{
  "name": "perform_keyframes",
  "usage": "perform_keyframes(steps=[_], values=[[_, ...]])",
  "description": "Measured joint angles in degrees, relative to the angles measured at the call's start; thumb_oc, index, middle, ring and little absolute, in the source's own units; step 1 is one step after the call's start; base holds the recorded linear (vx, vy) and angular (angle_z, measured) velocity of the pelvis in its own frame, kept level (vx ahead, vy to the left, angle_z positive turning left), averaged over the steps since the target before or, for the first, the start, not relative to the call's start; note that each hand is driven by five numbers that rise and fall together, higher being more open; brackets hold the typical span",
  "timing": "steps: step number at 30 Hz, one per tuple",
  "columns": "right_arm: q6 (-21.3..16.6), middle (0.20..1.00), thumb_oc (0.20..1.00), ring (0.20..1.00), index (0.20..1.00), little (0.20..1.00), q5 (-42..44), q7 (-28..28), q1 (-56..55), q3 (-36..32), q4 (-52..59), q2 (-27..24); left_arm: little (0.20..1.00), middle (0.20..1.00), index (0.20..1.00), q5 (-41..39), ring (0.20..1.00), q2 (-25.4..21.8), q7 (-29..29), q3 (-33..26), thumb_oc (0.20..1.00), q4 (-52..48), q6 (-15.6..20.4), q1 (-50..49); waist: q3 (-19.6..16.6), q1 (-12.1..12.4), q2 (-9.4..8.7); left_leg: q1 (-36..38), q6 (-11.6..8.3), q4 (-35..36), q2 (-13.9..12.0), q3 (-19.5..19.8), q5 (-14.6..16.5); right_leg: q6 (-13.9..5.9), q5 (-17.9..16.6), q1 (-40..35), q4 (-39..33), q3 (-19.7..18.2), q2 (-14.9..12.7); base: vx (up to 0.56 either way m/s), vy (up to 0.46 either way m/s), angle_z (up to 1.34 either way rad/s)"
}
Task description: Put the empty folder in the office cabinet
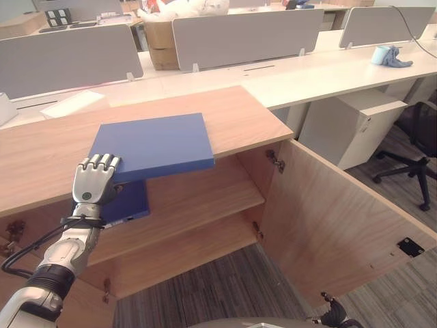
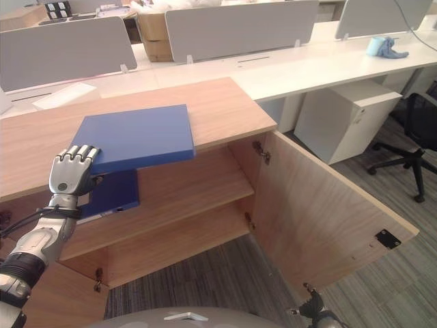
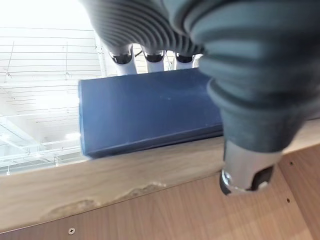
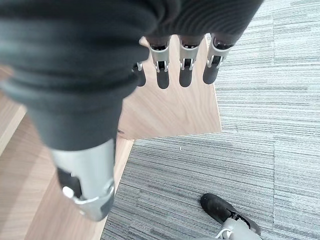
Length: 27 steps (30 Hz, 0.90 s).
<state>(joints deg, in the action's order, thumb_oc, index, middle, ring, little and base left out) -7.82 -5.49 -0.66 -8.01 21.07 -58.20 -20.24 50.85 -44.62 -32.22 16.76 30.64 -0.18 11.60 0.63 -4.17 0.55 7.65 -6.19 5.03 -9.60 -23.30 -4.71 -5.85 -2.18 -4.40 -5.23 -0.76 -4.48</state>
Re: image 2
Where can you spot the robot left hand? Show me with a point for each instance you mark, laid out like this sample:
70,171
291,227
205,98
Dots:
66,174

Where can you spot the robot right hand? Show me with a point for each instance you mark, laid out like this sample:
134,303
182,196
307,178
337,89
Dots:
312,304

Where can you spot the blue folder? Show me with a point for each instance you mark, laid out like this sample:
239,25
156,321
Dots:
136,136

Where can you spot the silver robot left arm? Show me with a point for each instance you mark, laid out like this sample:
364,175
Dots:
32,249

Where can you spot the wooden office cabinet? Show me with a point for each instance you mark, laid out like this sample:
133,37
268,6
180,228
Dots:
143,177

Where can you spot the wooden cabinet door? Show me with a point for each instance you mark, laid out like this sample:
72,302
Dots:
317,208
65,294

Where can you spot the wooden cabinet shelf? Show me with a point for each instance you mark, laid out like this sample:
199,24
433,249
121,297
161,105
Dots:
164,208

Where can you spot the metal cabinet hinge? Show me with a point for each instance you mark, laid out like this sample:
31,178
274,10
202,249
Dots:
98,281
261,151
249,220

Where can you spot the black office chair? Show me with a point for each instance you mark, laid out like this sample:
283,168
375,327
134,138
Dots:
408,136

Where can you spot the long white office desk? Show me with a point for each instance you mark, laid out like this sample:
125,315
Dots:
273,68

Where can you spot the white paper sheet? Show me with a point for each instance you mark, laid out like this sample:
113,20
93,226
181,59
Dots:
66,95

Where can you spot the black magnetic door catch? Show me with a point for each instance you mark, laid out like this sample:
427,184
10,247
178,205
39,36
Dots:
388,239

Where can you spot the grey desk divider panel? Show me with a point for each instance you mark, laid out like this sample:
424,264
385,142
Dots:
382,15
239,29
65,51

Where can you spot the grey robot torso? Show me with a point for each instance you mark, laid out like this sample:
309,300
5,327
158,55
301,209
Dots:
184,317

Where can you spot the black box with white labels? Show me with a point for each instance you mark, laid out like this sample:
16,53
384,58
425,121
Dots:
58,9

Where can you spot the cardboard box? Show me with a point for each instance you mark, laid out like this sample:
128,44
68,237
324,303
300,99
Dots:
153,34

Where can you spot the light blue roll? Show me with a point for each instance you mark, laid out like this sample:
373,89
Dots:
374,46

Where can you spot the blue cloth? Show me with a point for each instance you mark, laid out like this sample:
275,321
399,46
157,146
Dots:
392,49

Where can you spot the white drawer pedestal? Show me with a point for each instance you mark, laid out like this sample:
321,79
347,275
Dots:
345,119

